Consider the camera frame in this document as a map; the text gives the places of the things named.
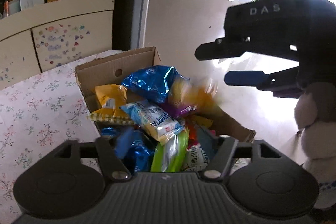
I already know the cream cabinet with stickers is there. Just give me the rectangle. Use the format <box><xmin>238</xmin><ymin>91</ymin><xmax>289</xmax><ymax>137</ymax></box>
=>
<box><xmin>0</xmin><ymin>0</ymin><xmax>116</xmax><ymax>90</ymax></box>

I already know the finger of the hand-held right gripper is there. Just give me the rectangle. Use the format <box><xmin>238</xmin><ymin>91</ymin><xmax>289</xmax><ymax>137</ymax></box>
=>
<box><xmin>224</xmin><ymin>67</ymin><xmax>306</xmax><ymax>98</ymax></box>
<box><xmin>195</xmin><ymin>36</ymin><xmax>252</xmax><ymax>61</ymax></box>

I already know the large yellow snack packet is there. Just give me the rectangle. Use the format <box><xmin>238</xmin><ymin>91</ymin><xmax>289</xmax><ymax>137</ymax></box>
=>
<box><xmin>87</xmin><ymin>84</ymin><xmax>135</xmax><ymax>125</ymax></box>

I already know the light blue white snack packet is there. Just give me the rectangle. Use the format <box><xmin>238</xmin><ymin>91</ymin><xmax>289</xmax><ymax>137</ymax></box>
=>
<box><xmin>120</xmin><ymin>100</ymin><xmax>184</xmax><ymax>144</ymax></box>

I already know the small golden snack packet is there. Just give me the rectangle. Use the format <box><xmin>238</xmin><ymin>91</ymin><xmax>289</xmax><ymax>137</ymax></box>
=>
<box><xmin>168</xmin><ymin>77</ymin><xmax>222</xmax><ymax>114</ymax></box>

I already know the green snack packet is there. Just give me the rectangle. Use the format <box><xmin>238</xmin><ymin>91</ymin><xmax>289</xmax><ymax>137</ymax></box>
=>
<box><xmin>150</xmin><ymin>128</ymin><xmax>190</xmax><ymax>173</ymax></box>

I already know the white refrigerator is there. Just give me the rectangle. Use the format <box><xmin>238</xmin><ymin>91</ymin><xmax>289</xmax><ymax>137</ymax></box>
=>
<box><xmin>131</xmin><ymin>0</ymin><xmax>252</xmax><ymax>56</ymax></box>

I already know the cardboard box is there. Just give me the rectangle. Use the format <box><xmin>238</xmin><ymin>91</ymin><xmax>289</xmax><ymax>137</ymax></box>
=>
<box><xmin>75</xmin><ymin>46</ymin><xmax>256</xmax><ymax>161</ymax></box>

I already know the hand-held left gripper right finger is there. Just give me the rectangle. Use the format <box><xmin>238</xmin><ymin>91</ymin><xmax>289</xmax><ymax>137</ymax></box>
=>
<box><xmin>196</xmin><ymin>126</ymin><xmax>284</xmax><ymax>181</ymax></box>

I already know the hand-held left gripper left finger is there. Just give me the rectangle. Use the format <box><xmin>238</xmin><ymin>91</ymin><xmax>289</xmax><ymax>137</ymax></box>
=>
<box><xmin>50</xmin><ymin>127</ymin><xmax>136</xmax><ymax>182</ymax></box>

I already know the person's right forearm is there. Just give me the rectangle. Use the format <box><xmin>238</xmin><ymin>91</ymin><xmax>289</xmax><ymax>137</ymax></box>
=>
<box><xmin>293</xmin><ymin>81</ymin><xmax>336</xmax><ymax>210</ymax></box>

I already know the floral tablecloth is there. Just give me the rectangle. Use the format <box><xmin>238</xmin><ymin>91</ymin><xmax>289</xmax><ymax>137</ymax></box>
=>
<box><xmin>0</xmin><ymin>49</ymin><xmax>125</xmax><ymax>224</ymax></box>

